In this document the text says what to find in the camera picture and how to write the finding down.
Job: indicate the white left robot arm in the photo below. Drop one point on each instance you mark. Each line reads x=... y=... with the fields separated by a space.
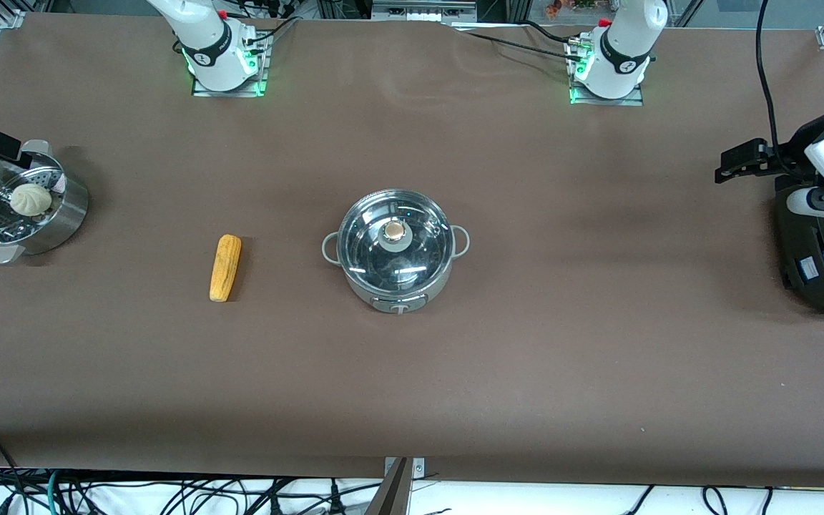
x=626 y=43

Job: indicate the white steamed bun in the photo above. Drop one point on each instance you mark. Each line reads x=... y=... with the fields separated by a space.
x=31 y=200

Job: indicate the round glass pot lid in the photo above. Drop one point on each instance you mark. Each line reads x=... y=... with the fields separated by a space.
x=369 y=243

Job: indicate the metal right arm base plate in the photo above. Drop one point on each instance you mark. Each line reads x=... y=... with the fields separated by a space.
x=201 y=89

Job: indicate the brown table cover mat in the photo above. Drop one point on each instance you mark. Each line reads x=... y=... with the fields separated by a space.
x=526 y=357

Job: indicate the grey power strip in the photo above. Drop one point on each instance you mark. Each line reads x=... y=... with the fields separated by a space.
x=423 y=10

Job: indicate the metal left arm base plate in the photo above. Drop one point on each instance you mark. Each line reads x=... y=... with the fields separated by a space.
x=634 y=99

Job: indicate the metal table edge bracket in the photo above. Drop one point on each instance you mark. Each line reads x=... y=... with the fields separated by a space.
x=394 y=493

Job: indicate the steel steamer pot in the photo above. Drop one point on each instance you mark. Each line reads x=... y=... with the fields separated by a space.
x=61 y=222

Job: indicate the yellow corn cob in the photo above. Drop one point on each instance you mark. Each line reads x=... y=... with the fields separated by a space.
x=226 y=268

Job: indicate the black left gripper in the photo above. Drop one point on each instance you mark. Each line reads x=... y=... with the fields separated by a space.
x=788 y=158

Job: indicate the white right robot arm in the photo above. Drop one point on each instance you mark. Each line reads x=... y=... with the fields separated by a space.
x=204 y=36

